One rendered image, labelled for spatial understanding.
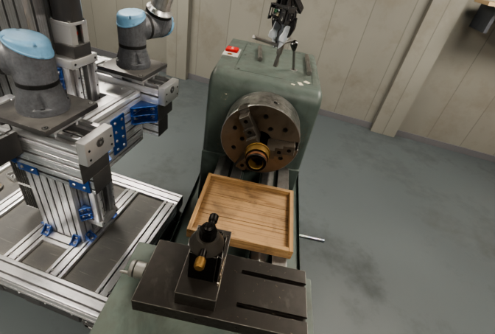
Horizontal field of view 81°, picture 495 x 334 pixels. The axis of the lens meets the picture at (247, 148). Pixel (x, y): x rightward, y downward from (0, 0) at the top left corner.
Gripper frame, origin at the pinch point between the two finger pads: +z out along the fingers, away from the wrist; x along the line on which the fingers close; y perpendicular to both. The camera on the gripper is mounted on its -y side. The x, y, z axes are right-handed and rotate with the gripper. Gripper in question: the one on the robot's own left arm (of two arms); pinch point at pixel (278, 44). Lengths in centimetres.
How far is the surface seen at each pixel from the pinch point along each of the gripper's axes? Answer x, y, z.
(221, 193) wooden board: 7, 30, 53
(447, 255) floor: 139, -114, 129
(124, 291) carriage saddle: 11, 79, 50
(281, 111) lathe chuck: 14.0, 12.9, 18.1
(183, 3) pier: -220, -195, 50
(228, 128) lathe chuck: -1.6, 20.0, 31.0
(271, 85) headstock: 1.9, -1.2, 16.7
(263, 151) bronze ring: 16.4, 24.5, 29.2
